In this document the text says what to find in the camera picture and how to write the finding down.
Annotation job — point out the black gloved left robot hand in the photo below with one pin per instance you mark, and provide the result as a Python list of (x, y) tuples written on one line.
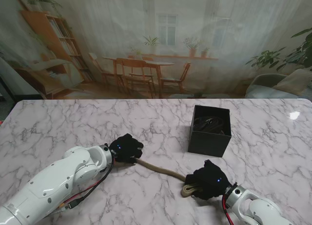
[(126, 149)]

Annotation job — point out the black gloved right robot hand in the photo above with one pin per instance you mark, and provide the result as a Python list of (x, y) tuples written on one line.
[(209, 181)]

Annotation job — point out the beige braided belt silver buckle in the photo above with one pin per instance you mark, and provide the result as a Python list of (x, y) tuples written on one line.
[(161, 170)]

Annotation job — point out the black woven belt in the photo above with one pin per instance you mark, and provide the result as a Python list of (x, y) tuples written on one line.
[(212, 124)]

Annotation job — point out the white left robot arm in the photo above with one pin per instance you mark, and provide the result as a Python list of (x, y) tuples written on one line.
[(53, 186)]

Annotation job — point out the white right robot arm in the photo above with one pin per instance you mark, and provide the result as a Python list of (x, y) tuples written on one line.
[(253, 208)]

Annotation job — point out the black square storage box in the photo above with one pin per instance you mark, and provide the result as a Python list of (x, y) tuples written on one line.
[(209, 142)]

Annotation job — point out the printed room scene backdrop curtain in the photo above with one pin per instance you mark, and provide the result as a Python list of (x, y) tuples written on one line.
[(156, 15)]

